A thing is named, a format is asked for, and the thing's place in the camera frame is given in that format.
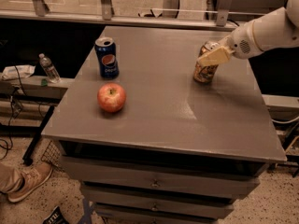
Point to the clear plastic water bottle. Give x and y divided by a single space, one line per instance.
49 68

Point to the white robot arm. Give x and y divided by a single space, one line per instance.
277 29

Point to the orange soda can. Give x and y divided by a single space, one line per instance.
205 74

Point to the khaki trouser leg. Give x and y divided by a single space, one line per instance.
11 179

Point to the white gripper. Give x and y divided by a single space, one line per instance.
241 43

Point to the white crumpled cloth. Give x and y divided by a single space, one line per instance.
17 71

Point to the black printed bag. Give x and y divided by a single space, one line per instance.
56 217

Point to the wire mesh basket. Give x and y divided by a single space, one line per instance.
52 155

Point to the red apple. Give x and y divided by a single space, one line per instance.
111 97

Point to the metal window frame rail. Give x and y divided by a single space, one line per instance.
148 13

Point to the low grey bench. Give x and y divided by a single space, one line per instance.
35 89

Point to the tan sneaker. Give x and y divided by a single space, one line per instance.
32 179

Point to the blue Pepsi can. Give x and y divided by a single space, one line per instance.
105 49

